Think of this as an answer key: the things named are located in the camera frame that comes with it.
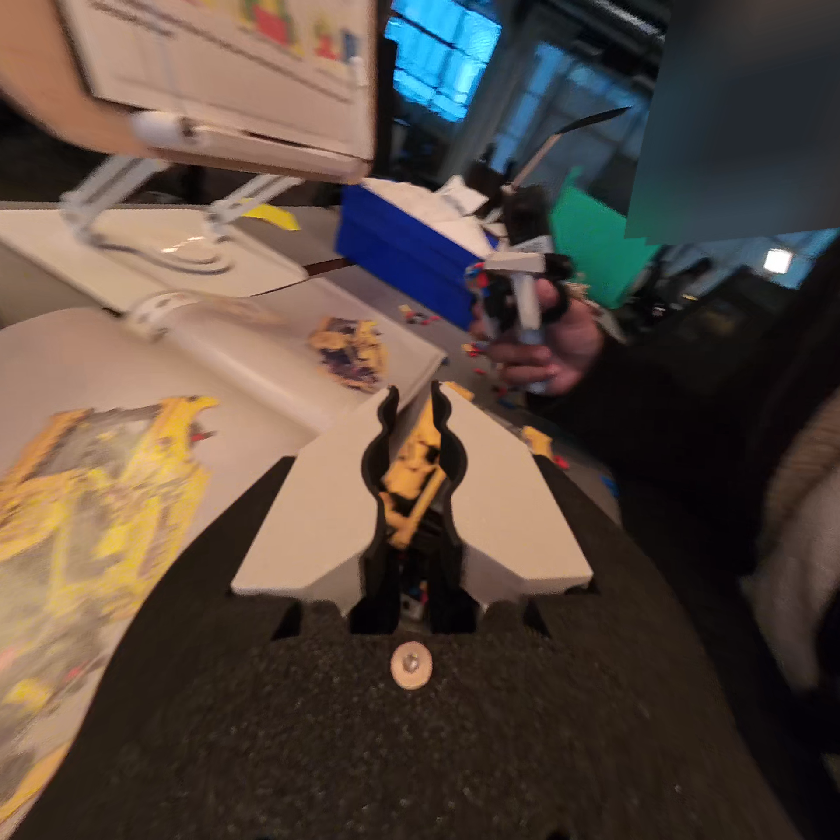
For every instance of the green plastic board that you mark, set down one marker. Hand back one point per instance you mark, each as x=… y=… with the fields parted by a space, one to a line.
x=590 y=256

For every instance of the wooden document stand with sheet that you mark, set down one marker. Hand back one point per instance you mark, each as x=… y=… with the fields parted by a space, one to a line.
x=39 y=85

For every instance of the yellow toy car model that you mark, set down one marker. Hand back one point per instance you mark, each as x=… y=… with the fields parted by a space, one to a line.
x=413 y=472

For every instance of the pile of small coloured pins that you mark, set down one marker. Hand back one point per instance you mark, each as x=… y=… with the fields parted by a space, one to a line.
x=485 y=374

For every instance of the bright hanging lamp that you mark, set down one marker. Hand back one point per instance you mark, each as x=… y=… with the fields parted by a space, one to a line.
x=778 y=260

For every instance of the blue plastic bin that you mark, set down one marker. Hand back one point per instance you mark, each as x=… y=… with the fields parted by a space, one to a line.
x=394 y=256

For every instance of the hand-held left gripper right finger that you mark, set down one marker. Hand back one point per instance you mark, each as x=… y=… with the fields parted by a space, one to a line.
x=518 y=518

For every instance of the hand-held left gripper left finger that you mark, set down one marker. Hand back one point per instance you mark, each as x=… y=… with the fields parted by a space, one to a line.
x=308 y=518

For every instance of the large paned window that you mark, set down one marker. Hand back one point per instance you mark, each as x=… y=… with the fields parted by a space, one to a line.
x=439 y=59

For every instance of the yellow paper slip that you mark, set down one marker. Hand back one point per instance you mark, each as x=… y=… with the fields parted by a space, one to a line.
x=272 y=215

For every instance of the tall paned window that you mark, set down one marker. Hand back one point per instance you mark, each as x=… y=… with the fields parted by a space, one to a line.
x=564 y=85

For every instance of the wooden metal jointed arm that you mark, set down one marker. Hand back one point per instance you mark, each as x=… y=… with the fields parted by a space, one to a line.
x=564 y=138

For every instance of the crumpled white printed bags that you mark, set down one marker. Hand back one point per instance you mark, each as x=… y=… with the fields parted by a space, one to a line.
x=433 y=207

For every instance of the open instruction booklet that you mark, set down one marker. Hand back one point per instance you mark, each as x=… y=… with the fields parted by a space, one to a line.
x=98 y=367

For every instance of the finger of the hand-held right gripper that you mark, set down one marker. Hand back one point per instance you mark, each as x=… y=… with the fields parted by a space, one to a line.
x=515 y=262

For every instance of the person's right hand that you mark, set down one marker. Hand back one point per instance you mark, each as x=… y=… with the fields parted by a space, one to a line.
x=568 y=348

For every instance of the white printed instruction sheet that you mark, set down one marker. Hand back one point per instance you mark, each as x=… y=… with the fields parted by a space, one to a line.
x=229 y=79

